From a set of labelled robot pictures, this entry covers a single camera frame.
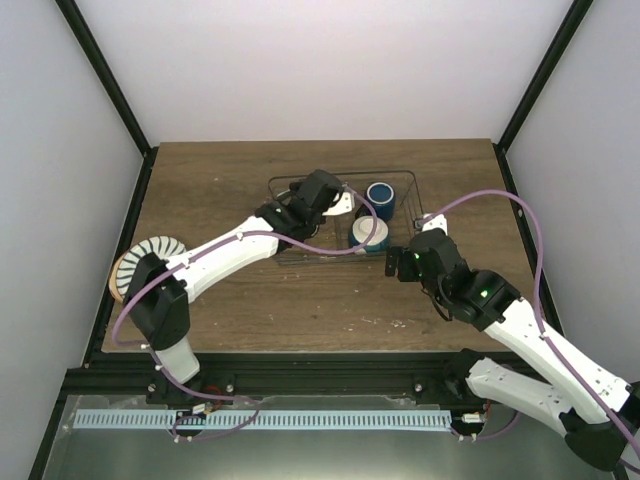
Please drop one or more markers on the black frame post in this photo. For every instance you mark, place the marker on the black frame post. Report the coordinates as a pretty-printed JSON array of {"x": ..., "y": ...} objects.
[
  {"x": 93, "y": 53},
  {"x": 562, "y": 38}
]

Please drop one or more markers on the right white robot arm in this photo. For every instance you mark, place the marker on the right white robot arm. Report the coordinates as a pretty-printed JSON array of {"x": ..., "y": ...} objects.
[{"x": 595, "y": 411}]

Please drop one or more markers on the black left frame post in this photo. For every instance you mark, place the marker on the black left frame post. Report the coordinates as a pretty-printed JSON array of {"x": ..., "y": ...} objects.
[{"x": 93, "y": 53}]

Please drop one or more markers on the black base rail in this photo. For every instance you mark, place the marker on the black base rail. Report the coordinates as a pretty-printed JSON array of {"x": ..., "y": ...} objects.
[{"x": 416, "y": 376}]

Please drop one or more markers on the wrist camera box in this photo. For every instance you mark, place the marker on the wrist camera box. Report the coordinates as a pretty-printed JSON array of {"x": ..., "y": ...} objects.
[
  {"x": 432, "y": 221},
  {"x": 344, "y": 203}
]

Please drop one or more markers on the black right frame post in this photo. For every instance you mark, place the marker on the black right frame post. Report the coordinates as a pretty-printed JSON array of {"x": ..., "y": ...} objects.
[{"x": 562, "y": 38}]

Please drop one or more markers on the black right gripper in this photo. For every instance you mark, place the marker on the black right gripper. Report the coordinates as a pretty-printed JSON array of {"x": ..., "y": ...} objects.
[{"x": 405, "y": 271}]

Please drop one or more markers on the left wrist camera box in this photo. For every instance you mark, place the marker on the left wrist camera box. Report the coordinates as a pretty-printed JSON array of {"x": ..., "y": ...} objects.
[{"x": 344, "y": 203}]

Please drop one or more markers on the blue ceramic mug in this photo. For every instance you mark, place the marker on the blue ceramic mug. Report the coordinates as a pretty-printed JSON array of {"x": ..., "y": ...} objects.
[{"x": 382, "y": 198}]

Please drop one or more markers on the round wooden plate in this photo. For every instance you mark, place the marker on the round wooden plate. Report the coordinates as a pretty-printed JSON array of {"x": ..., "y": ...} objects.
[{"x": 112, "y": 281}]

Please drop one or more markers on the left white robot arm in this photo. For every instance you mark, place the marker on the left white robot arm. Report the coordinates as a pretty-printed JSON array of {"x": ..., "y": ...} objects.
[{"x": 161, "y": 290}]

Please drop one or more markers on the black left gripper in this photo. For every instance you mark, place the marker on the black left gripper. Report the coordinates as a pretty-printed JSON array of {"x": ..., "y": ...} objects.
[{"x": 294, "y": 186}]

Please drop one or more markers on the light blue slotted cable duct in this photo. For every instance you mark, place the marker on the light blue slotted cable duct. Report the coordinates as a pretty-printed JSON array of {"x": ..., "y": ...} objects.
[{"x": 396, "y": 420}]

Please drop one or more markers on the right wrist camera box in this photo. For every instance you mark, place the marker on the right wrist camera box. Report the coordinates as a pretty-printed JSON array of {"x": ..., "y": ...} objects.
[{"x": 432, "y": 221}]

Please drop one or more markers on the grey wire dish rack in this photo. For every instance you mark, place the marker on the grey wire dish rack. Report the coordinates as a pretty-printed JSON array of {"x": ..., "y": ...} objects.
[{"x": 334, "y": 234}]

